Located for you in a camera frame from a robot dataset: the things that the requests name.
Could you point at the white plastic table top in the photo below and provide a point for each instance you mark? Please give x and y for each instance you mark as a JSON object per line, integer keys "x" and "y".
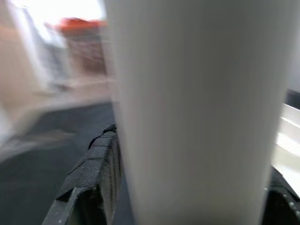
{"x": 288, "y": 145}

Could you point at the black table cloth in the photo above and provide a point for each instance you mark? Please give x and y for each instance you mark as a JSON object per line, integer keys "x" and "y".
{"x": 35, "y": 175}

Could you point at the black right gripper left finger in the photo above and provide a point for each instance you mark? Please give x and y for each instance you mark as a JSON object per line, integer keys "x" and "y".
{"x": 93, "y": 178}

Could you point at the white plastic table leg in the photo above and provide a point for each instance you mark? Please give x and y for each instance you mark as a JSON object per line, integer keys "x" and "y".
{"x": 199, "y": 105}

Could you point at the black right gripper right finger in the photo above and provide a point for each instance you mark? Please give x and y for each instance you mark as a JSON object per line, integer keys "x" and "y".
{"x": 283, "y": 204}

